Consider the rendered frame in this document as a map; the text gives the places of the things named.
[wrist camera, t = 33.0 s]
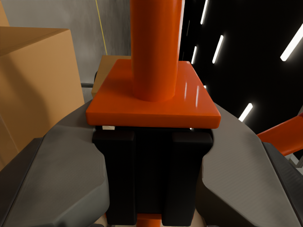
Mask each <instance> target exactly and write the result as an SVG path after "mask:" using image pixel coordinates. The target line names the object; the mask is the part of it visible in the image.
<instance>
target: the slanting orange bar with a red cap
mask: <svg viewBox="0 0 303 227"><path fill-rule="evenodd" d="M257 136H258V137H259V138H260V139H261V141H262V142H268V143H271V144H272V145H273V146H274V147H275V148H276V149H277V150H278V151H279V152H280V153H281V154H282V155H283V156H287V155H289V154H291V153H294V152H296V151H299V150H301V149H303V112H302V113H300V114H299V115H298V116H296V117H294V118H292V119H289V120H287V121H285V122H283V123H281V124H279V125H276V126H274V127H272V128H270V129H268V130H266V131H264V132H261V133H259V134H257Z"/></svg>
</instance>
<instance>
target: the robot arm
mask: <svg viewBox="0 0 303 227"><path fill-rule="evenodd" d="M92 100H93V99H92ZM92 100H90V101H88V102H87V103H85V104H84V105H82V106H81V107H79V108H77V109H76V110H74V111H73V112H71V113H70V114H68V115H67V116H65V117H64V118H63V119H61V120H60V121H59V122H57V123H56V124H55V125H54V126H53V127H52V128H51V129H50V130H49V131H48V132H47V133H46V134H45V135H44V136H43V137H40V138H34V139H33V140H32V141H31V142H30V143H29V144H28V145H27V146H26V147H25V148H24V149H23V150H22V151H21V152H20V153H18V154H17V155H16V156H15V157H14V158H13V159H12V160H11V161H10V162H9V163H8V164H7V165H6V166H5V167H4V168H3V169H2V170H1V171H0V227H104V226H103V225H102V224H94V222H95V221H96V220H98V219H99V218H100V217H101V216H102V215H103V214H104V213H105V212H106V211H107V210H108V208H109V205H110V196H109V183H108V177H107V171H106V163H105V157H104V155H103V154H102V153H101V152H100V151H99V150H98V149H97V148H96V146H95V144H94V143H92V138H93V136H94V134H95V131H96V130H99V129H102V130H103V128H102V126H91V125H88V123H87V119H86V114H85V112H86V110H87V108H88V107H89V105H90V103H91V101H92ZM214 104H215V106H216V107H217V109H218V111H219V112H220V114H221V120H220V124H219V127H218V128H216V129H203V131H202V132H207V133H209V134H210V135H211V138H212V140H213V146H212V147H211V149H210V150H209V152H208V153H207V154H206V155H204V156H203V158H202V163H201V167H200V171H199V175H198V178H197V183H196V195H195V207H196V210H197V212H198V213H199V214H200V215H201V216H202V217H203V218H204V219H205V220H206V221H207V222H208V223H210V224H211V226H206V227H303V175H302V174H301V173H300V172H299V171H298V170H297V169H296V168H295V167H294V166H293V165H292V164H291V163H290V162H289V161H288V160H287V159H286V158H285V157H284V156H283V155H282V154H281V153H280V152H279V151H278V150H277V149H276V148H275V147H274V146H273V145H272V144H271V143H268V142H262V141H261V139H260V138H259V137H258V136H257V135H256V134H255V133H254V132H253V131H252V130H251V129H250V128H249V127H248V126H247V125H245V124H244V123H243V122H242V121H240V120H239V119H238V118H236V117H235V116H234V115H232V114H230V113H229V112H228V111H226V110H225V109H223V108H222V107H220V106H219V105H217V104H216V103H214Z"/></svg>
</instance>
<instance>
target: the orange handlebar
mask: <svg viewBox="0 0 303 227"><path fill-rule="evenodd" d="M184 4H185V0H130V32H131V64H132V94H133V95H134V96H135V97H136V98H138V99H140V100H143V101H148V102H163V101H166V100H170V99H172V97H173V96H174V95H175V87H176V78H177V70H178V61H179V50H180V41H181V33H182V24H183V16H184ZM136 227H161V220H156V219H137V223H136Z"/></svg>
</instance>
